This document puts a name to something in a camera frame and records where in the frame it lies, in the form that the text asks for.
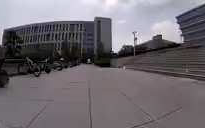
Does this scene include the street lamp pole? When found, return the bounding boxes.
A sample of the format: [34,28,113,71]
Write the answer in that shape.
[131,30,138,57]

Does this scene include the grey banded office building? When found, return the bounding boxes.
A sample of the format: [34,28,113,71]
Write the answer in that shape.
[175,0,205,48]

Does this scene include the grey concrete slab pavement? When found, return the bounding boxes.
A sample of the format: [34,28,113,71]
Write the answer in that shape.
[0,63,205,128]

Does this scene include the parked scooter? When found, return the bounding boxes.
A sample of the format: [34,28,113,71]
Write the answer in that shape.
[0,59,11,89]

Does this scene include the row of parked bicycles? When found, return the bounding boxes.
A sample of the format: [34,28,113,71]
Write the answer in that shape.
[17,55,82,78]

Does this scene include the row of trees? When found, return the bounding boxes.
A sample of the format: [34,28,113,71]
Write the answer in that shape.
[24,40,113,68]

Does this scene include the low raised planter wall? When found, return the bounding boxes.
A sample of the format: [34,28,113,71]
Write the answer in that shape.
[0,58,28,76]

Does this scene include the large grey curved building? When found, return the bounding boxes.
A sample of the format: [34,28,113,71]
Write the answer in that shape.
[1,16,113,61]

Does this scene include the wide grey concrete steps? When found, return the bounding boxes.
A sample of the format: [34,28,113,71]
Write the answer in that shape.
[113,45,205,83]

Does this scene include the low building with sloped roof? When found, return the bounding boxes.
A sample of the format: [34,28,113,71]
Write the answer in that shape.
[118,34,182,57]

